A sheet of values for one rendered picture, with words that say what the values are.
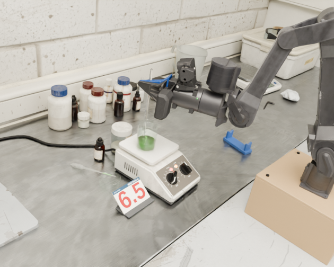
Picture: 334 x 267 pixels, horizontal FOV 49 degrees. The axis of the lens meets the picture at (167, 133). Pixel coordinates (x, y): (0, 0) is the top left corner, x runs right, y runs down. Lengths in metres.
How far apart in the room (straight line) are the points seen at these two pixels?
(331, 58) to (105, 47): 0.83
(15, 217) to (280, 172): 0.62
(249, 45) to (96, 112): 0.99
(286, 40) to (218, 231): 0.45
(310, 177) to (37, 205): 0.63
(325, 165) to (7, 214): 0.69
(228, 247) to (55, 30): 0.82
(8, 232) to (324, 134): 0.69
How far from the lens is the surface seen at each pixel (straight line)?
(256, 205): 0.92
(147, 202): 0.91
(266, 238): 0.91
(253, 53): 1.91
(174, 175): 0.91
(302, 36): 0.76
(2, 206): 0.91
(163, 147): 0.96
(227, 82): 0.80
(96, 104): 1.17
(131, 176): 0.96
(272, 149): 1.24
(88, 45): 1.32
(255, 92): 0.80
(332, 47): 0.77
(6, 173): 1.01
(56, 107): 1.13
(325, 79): 0.80
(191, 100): 0.82
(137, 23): 1.45
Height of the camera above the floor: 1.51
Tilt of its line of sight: 31 degrees down
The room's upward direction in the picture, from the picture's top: 9 degrees clockwise
